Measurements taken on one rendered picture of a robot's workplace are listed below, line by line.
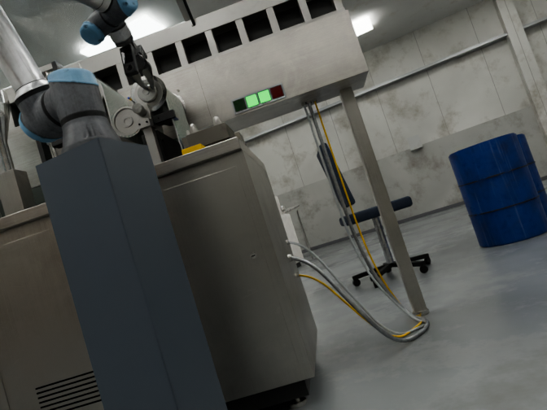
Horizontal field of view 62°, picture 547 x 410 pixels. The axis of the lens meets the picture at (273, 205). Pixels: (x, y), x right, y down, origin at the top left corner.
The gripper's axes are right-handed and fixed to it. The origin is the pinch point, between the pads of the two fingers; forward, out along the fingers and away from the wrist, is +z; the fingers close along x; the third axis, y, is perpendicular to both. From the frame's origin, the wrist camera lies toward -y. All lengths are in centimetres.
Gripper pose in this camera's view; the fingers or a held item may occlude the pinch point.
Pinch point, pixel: (149, 87)
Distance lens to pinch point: 187.4
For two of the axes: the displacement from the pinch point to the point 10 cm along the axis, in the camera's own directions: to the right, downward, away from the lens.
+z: 2.8, 6.4, 7.1
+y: -1.6, -7.0, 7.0
